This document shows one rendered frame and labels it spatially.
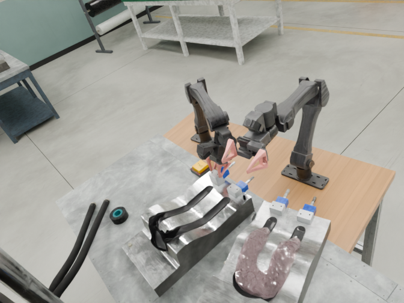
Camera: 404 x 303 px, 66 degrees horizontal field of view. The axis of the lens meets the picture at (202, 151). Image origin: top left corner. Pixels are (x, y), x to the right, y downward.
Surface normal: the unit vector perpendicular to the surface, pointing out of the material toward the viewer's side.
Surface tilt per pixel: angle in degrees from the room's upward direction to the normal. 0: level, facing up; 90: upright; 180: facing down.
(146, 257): 0
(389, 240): 0
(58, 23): 90
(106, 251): 0
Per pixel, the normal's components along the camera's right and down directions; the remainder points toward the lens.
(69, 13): 0.65, 0.34
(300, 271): -0.35, -0.60
